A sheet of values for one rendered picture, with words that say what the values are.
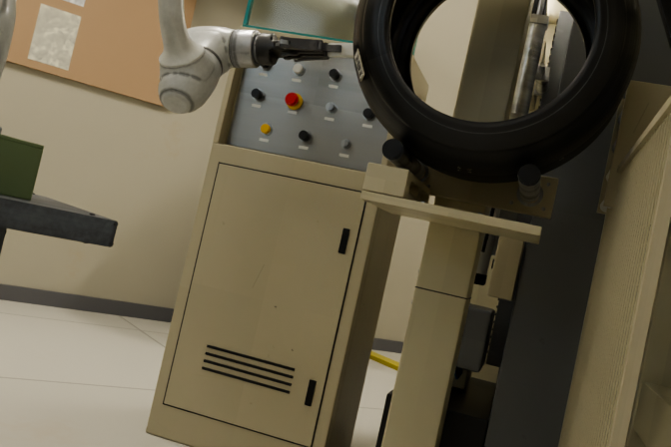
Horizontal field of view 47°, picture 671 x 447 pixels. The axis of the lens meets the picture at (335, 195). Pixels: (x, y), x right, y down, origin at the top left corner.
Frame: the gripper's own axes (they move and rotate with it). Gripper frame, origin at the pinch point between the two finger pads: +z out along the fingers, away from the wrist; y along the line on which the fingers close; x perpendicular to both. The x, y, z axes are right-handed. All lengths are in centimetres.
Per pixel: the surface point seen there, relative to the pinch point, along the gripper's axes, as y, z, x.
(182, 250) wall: 256, -155, 48
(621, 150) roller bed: 18, 63, 17
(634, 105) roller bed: 18, 65, 7
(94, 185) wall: 213, -191, 16
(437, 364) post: 25, 24, 71
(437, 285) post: 25, 23, 52
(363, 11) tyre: -10.9, 6.8, -5.4
